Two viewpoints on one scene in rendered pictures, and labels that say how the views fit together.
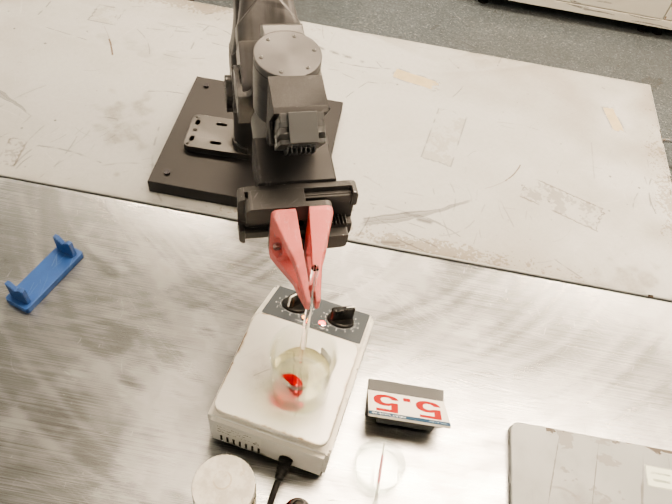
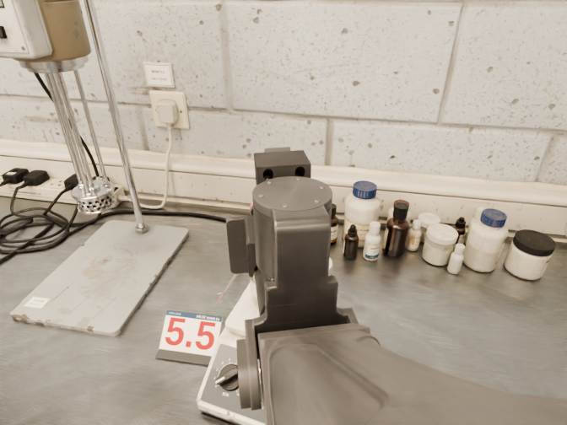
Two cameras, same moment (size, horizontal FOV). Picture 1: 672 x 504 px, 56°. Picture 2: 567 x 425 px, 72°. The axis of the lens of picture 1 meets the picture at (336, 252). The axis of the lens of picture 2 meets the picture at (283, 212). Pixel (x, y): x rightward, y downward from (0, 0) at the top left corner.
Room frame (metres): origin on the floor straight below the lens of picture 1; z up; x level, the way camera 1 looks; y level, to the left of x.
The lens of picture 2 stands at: (0.67, 0.10, 1.39)
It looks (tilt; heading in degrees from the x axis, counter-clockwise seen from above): 32 degrees down; 190
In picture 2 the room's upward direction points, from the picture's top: straight up
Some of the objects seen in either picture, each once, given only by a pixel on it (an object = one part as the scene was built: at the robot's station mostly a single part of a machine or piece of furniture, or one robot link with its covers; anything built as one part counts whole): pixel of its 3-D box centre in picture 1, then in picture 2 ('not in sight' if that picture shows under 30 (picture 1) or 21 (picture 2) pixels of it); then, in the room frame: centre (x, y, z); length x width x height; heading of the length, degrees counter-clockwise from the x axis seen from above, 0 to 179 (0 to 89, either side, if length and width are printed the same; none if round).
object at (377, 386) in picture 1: (407, 402); (189, 336); (0.30, -0.11, 0.92); 0.09 x 0.06 x 0.04; 91
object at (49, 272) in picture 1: (43, 270); not in sight; (0.39, 0.35, 0.92); 0.10 x 0.03 x 0.04; 161
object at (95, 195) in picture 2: not in sight; (78, 138); (0.15, -0.33, 1.17); 0.07 x 0.07 x 0.25
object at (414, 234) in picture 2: not in sight; (414, 234); (-0.02, 0.25, 0.93); 0.03 x 0.03 x 0.07
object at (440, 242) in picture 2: not in sight; (439, 244); (0.01, 0.30, 0.93); 0.06 x 0.06 x 0.07
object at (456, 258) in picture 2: not in sight; (456, 258); (0.04, 0.33, 0.93); 0.02 x 0.02 x 0.06
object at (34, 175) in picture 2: not in sight; (33, 179); (-0.07, -0.67, 0.95); 0.07 x 0.04 x 0.02; 179
